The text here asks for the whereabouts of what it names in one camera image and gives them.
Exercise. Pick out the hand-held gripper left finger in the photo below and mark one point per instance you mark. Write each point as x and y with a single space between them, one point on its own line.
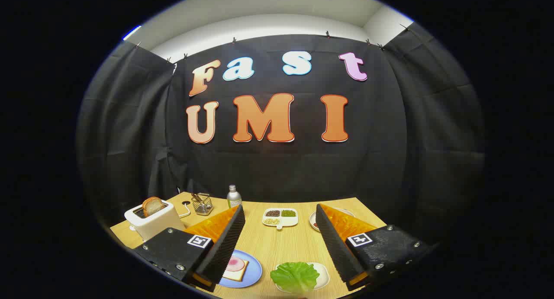
225 247

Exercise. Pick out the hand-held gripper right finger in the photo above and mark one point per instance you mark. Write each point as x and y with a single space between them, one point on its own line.
335 247

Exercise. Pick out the green lettuce leaf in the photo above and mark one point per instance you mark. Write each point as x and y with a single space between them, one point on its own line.
294 275

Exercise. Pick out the toasted bread slice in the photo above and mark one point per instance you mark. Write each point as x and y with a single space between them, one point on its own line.
152 206

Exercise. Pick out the pink ham slice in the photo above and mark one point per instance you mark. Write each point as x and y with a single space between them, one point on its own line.
236 263

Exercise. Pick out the white square plate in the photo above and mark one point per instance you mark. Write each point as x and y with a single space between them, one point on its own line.
323 275

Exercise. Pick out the white bread slice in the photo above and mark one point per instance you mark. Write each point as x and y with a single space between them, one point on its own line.
240 276

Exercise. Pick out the white oval plate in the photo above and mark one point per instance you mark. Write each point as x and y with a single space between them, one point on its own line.
312 221

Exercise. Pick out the blue plate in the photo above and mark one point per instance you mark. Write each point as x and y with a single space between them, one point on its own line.
253 271

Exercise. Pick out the green label metal bottle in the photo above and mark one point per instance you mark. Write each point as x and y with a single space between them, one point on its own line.
233 199

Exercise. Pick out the white divided dish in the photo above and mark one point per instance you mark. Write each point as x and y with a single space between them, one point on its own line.
289 222

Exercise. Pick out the pile of yellow soybeans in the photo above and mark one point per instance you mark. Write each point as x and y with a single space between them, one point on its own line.
272 221

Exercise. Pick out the pile of green beans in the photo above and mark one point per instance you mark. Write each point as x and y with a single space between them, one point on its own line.
288 213

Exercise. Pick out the pile of dark red beans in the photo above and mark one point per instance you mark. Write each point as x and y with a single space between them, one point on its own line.
272 213

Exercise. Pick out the white toaster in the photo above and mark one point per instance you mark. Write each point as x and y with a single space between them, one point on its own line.
156 225

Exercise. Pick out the black backdrop cloth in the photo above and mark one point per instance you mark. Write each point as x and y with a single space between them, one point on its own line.
281 169

